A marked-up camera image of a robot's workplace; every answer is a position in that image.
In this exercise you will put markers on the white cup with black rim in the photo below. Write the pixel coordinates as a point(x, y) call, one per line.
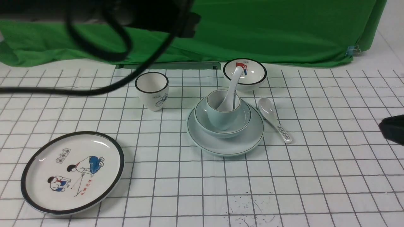
point(153, 89)

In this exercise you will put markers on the blue binder clip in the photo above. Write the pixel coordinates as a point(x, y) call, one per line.
point(353, 51)

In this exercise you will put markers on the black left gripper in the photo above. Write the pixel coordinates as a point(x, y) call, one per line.
point(161, 16)

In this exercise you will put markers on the white grid tablecloth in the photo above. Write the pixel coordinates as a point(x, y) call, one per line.
point(338, 172)

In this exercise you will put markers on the white bowl with black rim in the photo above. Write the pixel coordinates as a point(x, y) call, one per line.
point(254, 73)

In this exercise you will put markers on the pale green shallow bowl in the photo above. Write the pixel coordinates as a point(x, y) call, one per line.
point(236, 126)

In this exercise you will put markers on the green backdrop cloth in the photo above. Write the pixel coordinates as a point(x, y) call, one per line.
point(305, 33)

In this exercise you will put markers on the white plate with black rim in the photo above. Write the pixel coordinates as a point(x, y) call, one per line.
point(72, 173)

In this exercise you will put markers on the pale green large plate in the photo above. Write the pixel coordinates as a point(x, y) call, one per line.
point(244, 142)

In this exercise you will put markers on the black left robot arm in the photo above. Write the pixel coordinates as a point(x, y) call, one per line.
point(52, 11)

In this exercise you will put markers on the pale green cup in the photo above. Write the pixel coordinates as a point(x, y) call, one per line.
point(221, 119)

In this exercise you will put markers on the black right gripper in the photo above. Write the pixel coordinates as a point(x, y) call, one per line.
point(392, 128)

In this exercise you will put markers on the white spoon with printed handle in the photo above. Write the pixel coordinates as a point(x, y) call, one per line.
point(268, 112)

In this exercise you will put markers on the pale celadon ceramic spoon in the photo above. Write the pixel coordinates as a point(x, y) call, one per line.
point(228, 103)

